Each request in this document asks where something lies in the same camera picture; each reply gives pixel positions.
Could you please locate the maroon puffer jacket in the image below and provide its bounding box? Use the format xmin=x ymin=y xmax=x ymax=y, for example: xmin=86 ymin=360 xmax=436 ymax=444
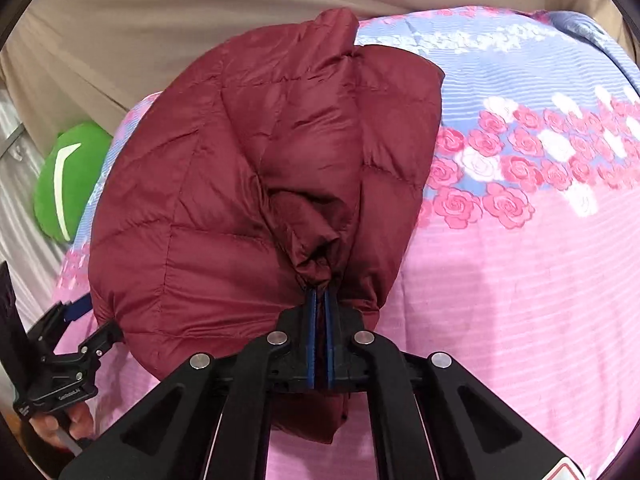
xmin=88 ymin=7 xmax=447 ymax=448

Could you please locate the green plush pillow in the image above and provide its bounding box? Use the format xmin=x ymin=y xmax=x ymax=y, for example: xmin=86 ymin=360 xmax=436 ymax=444
xmin=32 ymin=121 xmax=114 ymax=246

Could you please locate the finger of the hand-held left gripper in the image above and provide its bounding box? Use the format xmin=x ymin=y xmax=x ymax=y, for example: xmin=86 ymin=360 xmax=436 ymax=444
xmin=26 ymin=295 xmax=94 ymax=353
xmin=42 ymin=321 xmax=125 ymax=378

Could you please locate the floral pink blue bed sheet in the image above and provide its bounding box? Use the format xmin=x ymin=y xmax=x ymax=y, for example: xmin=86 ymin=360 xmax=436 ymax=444
xmin=51 ymin=5 xmax=640 ymax=480

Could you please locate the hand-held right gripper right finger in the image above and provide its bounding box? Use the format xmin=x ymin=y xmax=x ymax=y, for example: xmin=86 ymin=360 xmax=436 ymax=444
xmin=323 ymin=289 xmax=572 ymax=480

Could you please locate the person's left forearm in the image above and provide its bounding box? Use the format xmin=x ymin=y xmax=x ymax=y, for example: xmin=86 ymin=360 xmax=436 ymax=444
xmin=15 ymin=422 xmax=76 ymax=471

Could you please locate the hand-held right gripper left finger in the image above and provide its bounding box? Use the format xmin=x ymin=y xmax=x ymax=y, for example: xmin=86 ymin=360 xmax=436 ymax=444
xmin=60 ymin=289 xmax=319 ymax=480

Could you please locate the person's left hand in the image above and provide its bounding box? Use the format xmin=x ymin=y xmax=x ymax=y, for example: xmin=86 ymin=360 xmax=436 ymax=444
xmin=29 ymin=401 xmax=97 ymax=450

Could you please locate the beige curtain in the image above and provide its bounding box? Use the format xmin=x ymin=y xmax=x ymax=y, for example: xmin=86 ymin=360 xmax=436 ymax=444
xmin=0 ymin=0 xmax=628 ymax=138

